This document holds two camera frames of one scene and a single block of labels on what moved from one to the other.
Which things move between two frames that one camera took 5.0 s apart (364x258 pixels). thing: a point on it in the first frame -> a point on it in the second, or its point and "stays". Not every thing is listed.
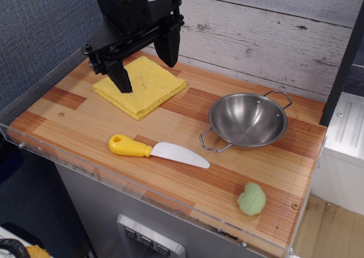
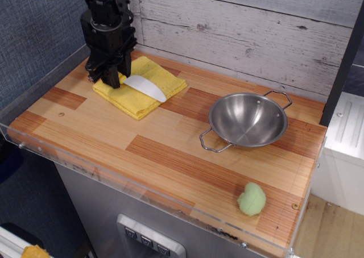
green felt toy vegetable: (252, 200) stays
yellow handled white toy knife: (120, 144) -> (143, 86)
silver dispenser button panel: (138, 240) stays
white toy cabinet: (338, 177) stays
